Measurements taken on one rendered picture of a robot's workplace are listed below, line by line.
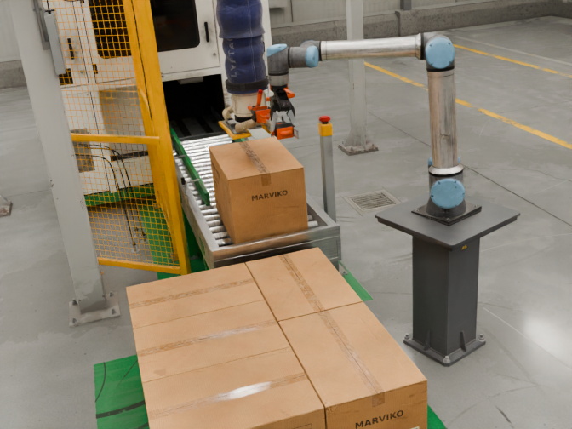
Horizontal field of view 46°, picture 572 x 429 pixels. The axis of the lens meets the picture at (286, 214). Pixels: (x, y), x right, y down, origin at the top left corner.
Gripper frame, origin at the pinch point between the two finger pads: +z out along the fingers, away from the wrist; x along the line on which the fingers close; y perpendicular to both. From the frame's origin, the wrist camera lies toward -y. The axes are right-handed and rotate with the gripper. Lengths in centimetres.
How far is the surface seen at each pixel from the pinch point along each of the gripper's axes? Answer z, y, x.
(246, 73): -17, 49, 4
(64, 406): 126, 8, 121
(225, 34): -36, 54, 11
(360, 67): 45, 305, -164
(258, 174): 30.7, 29.2, 6.9
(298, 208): 53, 29, -13
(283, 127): -2.0, -3.9, 0.9
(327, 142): 36, 78, -48
